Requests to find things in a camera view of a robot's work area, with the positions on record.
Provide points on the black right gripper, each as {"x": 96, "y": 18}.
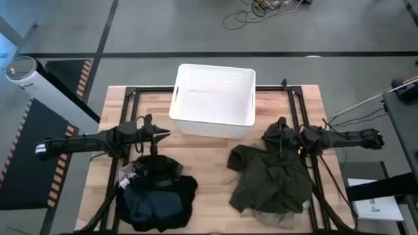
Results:
{"x": 290, "y": 138}

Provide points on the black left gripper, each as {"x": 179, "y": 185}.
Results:
{"x": 150, "y": 132}

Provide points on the black garment with grey print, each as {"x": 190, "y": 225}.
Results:
{"x": 160, "y": 168}

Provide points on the dark green garment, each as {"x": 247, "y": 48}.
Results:
{"x": 271, "y": 179}

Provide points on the white perforated plastic laundry basket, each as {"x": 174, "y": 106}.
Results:
{"x": 212, "y": 107}

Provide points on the large black garment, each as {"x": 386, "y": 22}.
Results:
{"x": 186, "y": 196}

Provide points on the dark blue garment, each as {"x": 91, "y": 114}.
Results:
{"x": 153, "y": 205}

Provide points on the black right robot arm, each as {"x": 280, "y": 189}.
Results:
{"x": 343, "y": 138}

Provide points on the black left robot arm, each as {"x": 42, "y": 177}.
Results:
{"x": 81, "y": 142}

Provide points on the thin white rod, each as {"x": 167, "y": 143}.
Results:
{"x": 365, "y": 102}

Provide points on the black flat beam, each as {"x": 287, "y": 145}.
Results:
{"x": 379, "y": 189}

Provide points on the white paper sheet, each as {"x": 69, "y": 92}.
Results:
{"x": 375, "y": 209}

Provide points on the small black striped-edge floor mat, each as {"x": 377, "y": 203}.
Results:
{"x": 65, "y": 72}

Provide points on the black desk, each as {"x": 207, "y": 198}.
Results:
{"x": 405, "y": 124}

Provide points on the white tower air purifier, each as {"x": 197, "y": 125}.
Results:
{"x": 49, "y": 91}

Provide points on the black round device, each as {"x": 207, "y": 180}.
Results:
{"x": 408, "y": 93}

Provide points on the large black striped-edge floor mat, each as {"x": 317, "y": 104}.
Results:
{"x": 29, "y": 163}

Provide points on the black aluminium table frame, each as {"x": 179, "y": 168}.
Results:
{"x": 153, "y": 88}

